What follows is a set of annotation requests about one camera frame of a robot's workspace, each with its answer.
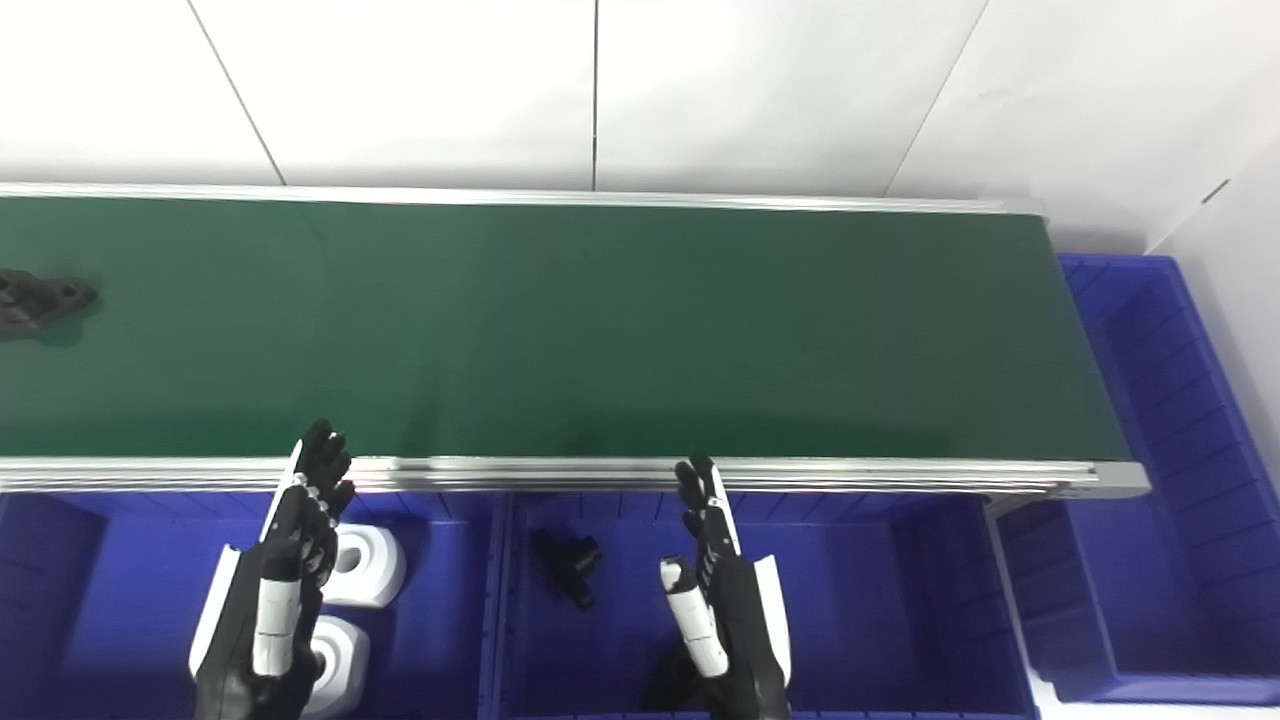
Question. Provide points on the black round part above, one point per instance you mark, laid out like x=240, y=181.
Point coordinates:
x=672, y=682

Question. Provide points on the green conveyor belt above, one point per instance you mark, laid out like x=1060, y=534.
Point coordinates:
x=560, y=330
x=600, y=472

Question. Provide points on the blue plastic bin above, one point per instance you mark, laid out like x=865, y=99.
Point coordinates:
x=860, y=600
x=130, y=600
x=1150, y=480

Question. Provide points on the black flange part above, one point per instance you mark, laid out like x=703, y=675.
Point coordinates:
x=38, y=300

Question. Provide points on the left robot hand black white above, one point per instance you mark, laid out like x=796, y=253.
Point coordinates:
x=275, y=585

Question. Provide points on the black T-shaped part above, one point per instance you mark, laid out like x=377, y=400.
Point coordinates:
x=566, y=567

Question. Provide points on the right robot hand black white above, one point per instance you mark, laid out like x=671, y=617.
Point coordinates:
x=735, y=610

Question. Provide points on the white plastic part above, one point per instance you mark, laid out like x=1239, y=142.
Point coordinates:
x=338, y=665
x=368, y=565

